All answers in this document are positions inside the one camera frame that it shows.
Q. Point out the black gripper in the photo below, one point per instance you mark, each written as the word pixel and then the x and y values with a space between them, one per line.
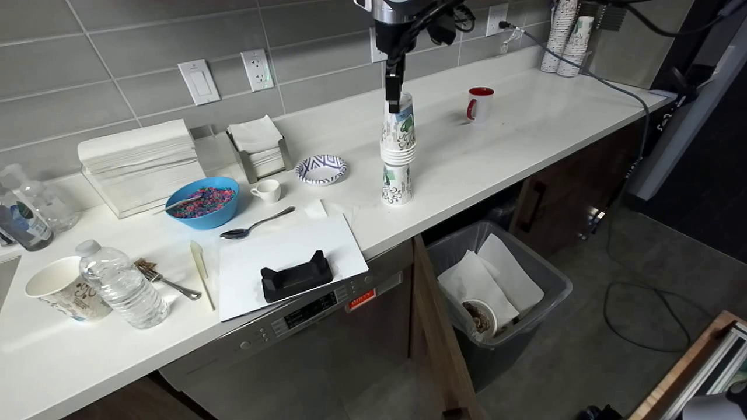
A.
pixel 397 38

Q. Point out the white napkin stack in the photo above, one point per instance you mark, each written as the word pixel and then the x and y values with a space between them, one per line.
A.
pixel 258 148

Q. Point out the tall stack paper cups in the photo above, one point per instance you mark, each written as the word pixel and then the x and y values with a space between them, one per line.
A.
pixel 560 31

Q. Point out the short stack paper cups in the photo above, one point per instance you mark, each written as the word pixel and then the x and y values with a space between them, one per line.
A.
pixel 577 46

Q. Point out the white paper towel stack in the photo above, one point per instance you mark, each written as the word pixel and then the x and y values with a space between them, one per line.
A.
pixel 141 167

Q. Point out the white mug red inside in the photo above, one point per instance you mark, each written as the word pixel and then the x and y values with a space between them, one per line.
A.
pixel 481 106

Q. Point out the blue patterned paper bowl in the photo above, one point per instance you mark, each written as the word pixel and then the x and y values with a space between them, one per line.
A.
pixel 323 168

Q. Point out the small white cup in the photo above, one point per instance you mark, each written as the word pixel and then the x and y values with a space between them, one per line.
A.
pixel 267 189

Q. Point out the white cutting board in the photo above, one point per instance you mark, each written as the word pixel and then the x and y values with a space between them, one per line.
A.
pixel 287 240

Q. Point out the dark brown cabinet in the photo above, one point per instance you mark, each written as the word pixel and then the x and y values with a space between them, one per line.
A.
pixel 560 195

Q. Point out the dark metal spoon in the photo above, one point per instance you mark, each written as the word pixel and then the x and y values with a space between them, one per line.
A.
pixel 233 231

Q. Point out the black plastic holder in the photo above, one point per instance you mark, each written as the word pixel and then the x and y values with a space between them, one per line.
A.
pixel 295 280

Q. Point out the white paper in bin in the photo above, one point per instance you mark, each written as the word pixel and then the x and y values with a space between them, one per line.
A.
pixel 498 280

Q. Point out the discarded paper cup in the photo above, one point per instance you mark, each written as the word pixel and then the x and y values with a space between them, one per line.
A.
pixel 479 317

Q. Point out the grey trash bin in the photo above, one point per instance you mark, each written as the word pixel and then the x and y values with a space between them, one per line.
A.
pixel 557 295

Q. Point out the pale wooden knife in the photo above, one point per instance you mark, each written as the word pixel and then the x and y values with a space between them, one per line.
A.
pixel 202 272

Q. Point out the grey dishwasher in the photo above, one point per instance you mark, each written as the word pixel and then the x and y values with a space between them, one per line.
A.
pixel 310 357

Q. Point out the metal fork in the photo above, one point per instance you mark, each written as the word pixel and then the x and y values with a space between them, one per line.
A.
pixel 147 269

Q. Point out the clear plastic water bottle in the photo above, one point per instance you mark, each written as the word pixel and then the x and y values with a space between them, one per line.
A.
pixel 124 283

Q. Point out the large patterned paper cup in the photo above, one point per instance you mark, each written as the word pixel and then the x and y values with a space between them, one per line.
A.
pixel 62 295

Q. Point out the clear container blue label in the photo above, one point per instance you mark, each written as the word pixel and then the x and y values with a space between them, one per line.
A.
pixel 23 221

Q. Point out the white wall outlet with plug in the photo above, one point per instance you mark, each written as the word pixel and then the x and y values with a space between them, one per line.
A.
pixel 494 17

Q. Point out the white light switch plate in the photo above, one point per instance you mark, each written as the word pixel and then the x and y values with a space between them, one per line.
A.
pixel 200 81

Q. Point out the wooden frame furniture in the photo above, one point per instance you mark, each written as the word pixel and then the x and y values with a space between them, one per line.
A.
pixel 677 374

